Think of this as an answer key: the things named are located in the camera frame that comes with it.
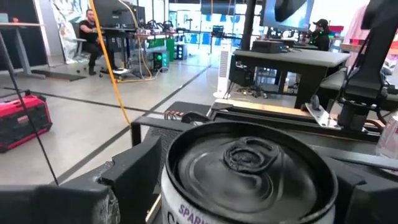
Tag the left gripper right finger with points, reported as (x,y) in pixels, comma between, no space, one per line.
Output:
(373,202)

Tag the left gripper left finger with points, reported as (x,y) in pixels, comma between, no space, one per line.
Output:
(133,174)

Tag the white Celsius Arctic Vibe can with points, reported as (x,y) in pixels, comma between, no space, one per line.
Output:
(248,186)

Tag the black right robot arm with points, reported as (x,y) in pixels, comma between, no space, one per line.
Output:
(370,71)

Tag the wooden shelf board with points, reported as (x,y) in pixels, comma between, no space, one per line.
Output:
(154,210)

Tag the black mesh computer tower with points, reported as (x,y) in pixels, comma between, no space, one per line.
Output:
(161,140)

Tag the black mat with orange stripes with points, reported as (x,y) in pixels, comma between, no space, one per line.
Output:
(192,107)

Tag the green lit computer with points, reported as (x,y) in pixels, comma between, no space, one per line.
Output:
(160,59)

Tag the black floor mat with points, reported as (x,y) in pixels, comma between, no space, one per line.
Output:
(59,75)

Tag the white tower fan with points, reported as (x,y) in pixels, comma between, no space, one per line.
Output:
(224,71)

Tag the red black toolbox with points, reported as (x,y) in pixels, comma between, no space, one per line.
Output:
(14,107)

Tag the person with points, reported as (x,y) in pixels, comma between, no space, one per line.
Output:
(320,35)
(90,40)

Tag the blue white painted sheet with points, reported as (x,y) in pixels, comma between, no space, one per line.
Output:
(66,28)

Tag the black monitor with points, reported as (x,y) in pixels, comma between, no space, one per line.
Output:
(115,14)

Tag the desk with grey legs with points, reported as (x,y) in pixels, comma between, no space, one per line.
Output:
(20,56)

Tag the pink cloth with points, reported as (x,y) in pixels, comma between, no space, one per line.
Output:
(356,28)

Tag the black mini computer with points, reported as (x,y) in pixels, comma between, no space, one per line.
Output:
(267,46)

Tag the large dark monitor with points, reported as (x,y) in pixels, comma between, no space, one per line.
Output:
(286,15)

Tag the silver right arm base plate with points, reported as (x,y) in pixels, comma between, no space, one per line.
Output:
(320,115)

